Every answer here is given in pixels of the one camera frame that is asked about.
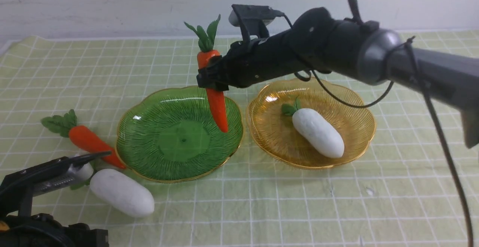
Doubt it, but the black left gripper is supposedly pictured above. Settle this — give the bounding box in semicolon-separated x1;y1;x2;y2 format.
0;150;112;217

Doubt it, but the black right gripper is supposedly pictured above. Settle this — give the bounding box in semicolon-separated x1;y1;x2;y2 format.
196;38;311;92

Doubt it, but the orange toy carrot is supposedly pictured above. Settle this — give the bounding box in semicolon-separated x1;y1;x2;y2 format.
40;109;126;169
184;15;229;133

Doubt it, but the white toy radish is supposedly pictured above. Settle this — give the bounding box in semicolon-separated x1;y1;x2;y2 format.
89;169;155;218
281;98;345;159

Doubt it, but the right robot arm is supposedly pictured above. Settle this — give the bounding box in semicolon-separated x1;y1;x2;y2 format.
196;7;478;148

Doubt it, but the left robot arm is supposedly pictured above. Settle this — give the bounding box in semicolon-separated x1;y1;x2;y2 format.
0;150;111;247

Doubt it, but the green plastic plate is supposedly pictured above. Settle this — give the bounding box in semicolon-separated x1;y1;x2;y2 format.
115;86;244;183

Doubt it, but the amber plastic plate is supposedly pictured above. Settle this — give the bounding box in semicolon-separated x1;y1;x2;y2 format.
246;79;376;170

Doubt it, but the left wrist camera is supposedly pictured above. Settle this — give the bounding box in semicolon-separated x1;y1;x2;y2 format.
34;163;94;196

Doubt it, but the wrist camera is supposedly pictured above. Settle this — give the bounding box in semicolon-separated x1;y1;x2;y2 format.
229;4;285;42
34;163;94;196

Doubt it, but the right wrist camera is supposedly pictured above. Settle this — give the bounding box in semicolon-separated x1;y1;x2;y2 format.
229;4;285;42

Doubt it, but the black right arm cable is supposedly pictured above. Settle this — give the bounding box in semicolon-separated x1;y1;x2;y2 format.
277;0;474;247

